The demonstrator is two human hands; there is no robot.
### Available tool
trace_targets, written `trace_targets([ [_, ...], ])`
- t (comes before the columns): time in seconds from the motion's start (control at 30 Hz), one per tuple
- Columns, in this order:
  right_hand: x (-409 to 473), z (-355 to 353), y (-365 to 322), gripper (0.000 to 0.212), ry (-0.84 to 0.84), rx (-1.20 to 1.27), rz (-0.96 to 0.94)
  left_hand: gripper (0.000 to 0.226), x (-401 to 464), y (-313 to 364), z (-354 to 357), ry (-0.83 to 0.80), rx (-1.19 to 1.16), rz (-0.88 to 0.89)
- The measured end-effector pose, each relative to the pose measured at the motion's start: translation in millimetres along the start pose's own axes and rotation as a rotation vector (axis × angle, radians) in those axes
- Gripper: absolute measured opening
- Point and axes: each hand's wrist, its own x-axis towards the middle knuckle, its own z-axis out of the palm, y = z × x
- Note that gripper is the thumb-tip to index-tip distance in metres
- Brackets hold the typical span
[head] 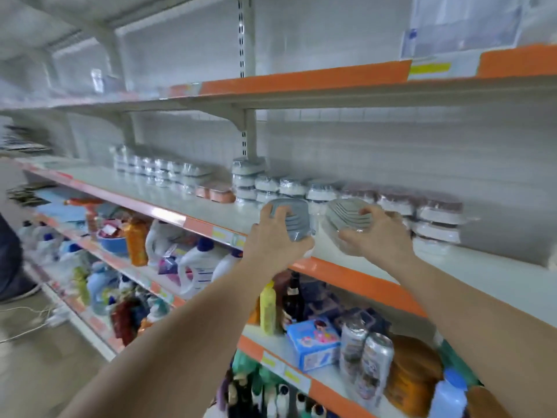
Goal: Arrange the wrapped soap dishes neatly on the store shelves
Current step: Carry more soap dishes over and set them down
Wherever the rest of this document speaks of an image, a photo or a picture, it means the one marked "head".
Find person's right hand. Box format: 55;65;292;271
336;204;421;277

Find person's left hand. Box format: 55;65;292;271
240;203;316;286

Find stacks of pink-lid soap dishes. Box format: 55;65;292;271
339;183;468;247

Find stacks of grey-lid soap dishes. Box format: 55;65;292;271
230;156;342;211

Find orange lid plastic box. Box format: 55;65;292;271
209;183;238;206

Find stacks of clear-lid soap dishes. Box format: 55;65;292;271
108;142;212;195

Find orange metal store shelving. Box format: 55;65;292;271
0;0;557;418

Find person's left forearm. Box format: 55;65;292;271
56;269;266;418

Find person's right forearm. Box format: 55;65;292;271
393;257;557;418

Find yellow shelf price label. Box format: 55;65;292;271
407;53;482;82

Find yellow plastic bottle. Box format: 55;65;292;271
259;281;280;338

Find white jug blue cap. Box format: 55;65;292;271
178;236;231;301

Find blue product pack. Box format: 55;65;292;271
285;316;342;373

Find orange plastic bottle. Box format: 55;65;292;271
122;217;153;268

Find brown can orange lid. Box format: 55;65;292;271
383;335;445;418
465;384;515;418

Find blue tub of red packets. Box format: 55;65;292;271
94;218;132;260

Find light blue plastic bottle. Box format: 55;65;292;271
85;260;121;317

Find clear acrylic tray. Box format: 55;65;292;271
400;0;529;61

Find thin white floor cable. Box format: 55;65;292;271
0;302;71;347

